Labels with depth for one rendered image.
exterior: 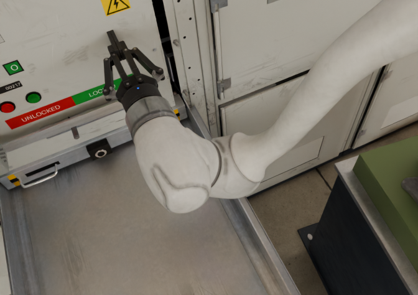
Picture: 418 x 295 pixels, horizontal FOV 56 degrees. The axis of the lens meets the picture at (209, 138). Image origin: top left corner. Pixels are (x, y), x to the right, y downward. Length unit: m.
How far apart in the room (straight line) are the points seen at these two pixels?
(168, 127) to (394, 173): 0.70
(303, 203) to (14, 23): 1.54
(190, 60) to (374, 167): 0.58
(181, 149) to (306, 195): 1.45
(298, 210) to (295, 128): 1.37
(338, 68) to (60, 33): 0.58
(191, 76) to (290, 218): 1.04
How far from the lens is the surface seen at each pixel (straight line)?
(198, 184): 0.61
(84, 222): 1.11
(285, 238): 1.93
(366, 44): 0.51
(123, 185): 1.13
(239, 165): 0.71
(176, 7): 0.98
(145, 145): 0.65
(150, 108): 0.70
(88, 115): 1.01
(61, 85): 0.98
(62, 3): 0.86
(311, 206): 2.01
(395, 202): 1.13
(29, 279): 1.11
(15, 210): 1.21
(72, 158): 1.17
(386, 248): 1.18
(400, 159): 1.21
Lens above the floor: 1.80
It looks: 55 degrees down
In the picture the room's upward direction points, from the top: 7 degrees counter-clockwise
